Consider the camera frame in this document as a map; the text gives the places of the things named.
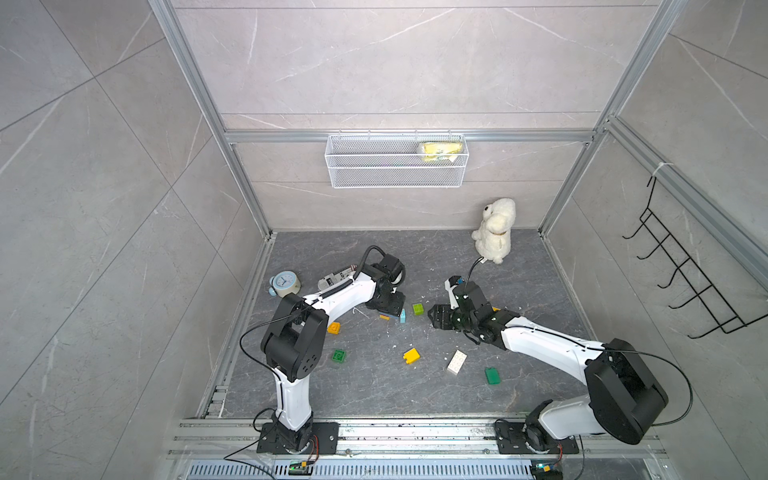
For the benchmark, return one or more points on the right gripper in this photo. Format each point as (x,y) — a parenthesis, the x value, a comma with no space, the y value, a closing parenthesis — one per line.
(440,316)

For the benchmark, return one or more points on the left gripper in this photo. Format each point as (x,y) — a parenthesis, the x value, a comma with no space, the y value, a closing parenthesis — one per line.
(396,308)

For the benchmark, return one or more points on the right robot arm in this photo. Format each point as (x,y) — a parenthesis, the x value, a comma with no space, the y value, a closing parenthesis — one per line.
(624,399)

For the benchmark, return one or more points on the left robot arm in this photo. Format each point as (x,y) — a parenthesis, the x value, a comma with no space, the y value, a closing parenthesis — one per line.
(294,339)

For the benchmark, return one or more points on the white long lego brick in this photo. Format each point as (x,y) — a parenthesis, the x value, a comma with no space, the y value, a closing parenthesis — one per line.
(456,362)

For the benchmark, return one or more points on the yellow stepped lego brick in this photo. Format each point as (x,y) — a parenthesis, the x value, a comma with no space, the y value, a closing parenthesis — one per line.
(411,356)

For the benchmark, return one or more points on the dark green lego brick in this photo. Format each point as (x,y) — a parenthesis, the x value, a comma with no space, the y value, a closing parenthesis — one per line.
(338,356)

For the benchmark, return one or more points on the green flat lego brick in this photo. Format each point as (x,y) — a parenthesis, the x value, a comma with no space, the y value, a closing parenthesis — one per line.
(492,376)

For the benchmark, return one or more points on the small toy car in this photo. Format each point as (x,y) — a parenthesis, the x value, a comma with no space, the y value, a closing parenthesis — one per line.
(337,280)

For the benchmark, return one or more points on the white plush toy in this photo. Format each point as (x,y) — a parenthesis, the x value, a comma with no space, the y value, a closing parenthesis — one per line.
(493,238)

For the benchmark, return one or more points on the tape roll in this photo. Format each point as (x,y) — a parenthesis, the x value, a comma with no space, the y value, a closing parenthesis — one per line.
(284,283)

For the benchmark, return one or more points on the yellow sponge in basket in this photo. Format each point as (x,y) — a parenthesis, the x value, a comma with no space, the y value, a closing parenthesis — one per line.
(440,151)

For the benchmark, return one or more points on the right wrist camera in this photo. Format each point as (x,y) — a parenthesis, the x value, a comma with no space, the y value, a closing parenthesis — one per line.
(450,284)

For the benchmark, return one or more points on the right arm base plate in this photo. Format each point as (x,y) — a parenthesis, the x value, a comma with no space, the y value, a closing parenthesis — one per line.
(516,437)

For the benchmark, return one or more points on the white wire mesh basket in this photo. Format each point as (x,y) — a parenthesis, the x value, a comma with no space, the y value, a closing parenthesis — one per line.
(391,161)

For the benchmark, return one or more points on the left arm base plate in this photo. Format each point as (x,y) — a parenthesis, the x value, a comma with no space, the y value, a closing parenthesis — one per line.
(317,438)

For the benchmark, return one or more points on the black wire hook rack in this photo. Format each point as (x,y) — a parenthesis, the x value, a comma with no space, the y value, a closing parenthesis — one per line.
(720,314)

